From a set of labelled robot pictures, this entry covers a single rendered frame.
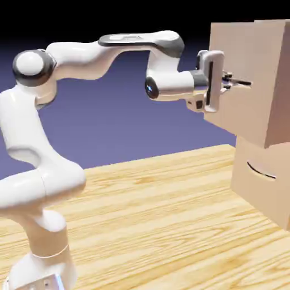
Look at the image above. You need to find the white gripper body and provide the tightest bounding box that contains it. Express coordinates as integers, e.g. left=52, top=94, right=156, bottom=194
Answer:
left=196, top=49, right=225, bottom=113

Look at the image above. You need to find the dark curved drawer handle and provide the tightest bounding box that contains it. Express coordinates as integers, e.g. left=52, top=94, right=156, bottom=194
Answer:
left=246, top=161, right=278, bottom=180
left=223, top=77, right=253, bottom=87

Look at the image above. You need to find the light wood drawer front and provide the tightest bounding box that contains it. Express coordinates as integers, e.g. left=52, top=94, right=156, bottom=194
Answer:
left=203, top=21, right=287, bottom=150
left=230, top=135, right=290, bottom=229

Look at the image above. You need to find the light wood cabinet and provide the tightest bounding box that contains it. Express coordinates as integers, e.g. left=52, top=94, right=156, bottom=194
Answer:
left=230, top=19, right=290, bottom=229

